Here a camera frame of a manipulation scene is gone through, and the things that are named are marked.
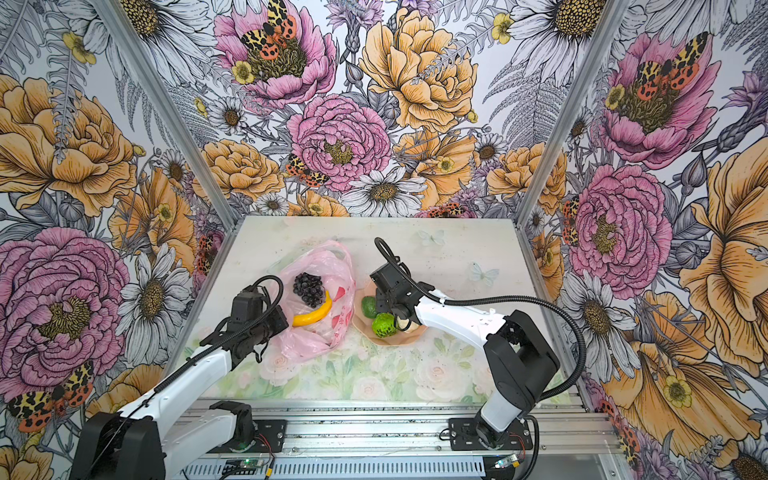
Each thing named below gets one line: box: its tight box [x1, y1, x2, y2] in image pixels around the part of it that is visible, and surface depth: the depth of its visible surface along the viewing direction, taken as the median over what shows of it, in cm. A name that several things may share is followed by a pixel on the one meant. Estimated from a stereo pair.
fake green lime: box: [361, 296, 377, 319], surface depth 92 cm
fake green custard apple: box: [372, 312, 397, 338], surface depth 87 cm
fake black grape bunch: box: [293, 272, 325, 308], surface depth 100 cm
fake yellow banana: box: [292, 290, 333, 327], surface depth 96 cm
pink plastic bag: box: [267, 240, 356, 363], surface depth 97 cm
